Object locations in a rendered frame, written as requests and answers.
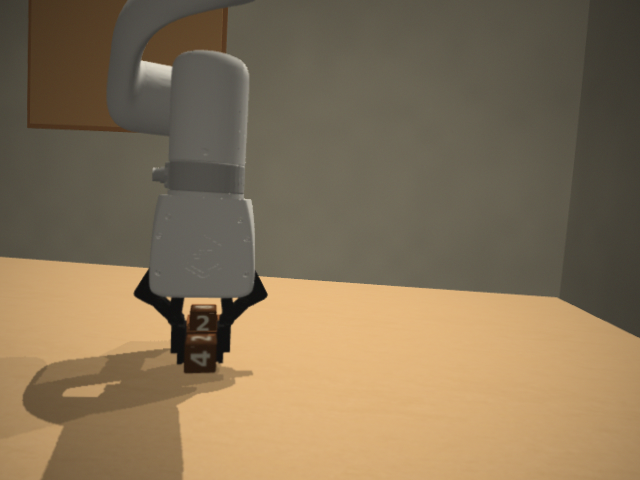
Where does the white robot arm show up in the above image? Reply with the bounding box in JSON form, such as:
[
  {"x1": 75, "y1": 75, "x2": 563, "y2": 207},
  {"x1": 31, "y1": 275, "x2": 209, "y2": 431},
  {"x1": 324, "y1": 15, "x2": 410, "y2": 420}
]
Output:
[{"x1": 107, "y1": 0, "x2": 255, "y2": 194}]

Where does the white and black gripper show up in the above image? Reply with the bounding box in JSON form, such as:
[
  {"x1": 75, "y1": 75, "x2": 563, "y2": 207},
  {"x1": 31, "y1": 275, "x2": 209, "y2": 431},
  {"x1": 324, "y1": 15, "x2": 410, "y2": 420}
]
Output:
[{"x1": 134, "y1": 190, "x2": 268, "y2": 364}]

